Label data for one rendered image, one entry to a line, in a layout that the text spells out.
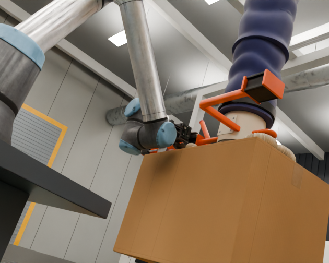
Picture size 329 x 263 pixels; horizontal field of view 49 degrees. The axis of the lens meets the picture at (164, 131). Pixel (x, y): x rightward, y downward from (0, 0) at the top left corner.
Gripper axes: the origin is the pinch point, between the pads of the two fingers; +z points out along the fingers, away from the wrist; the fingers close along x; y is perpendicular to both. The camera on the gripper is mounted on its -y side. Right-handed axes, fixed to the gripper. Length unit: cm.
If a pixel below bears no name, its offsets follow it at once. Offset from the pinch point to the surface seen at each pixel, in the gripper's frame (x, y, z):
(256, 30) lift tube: 43, 33, -10
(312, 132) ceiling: 504, -506, 841
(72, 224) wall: 22, -946, 368
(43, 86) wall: 359, -921, 112
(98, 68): 485, -874, 230
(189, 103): 365, -552, 379
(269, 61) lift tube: 30.9, 37.2, -3.2
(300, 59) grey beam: 199, -89, 178
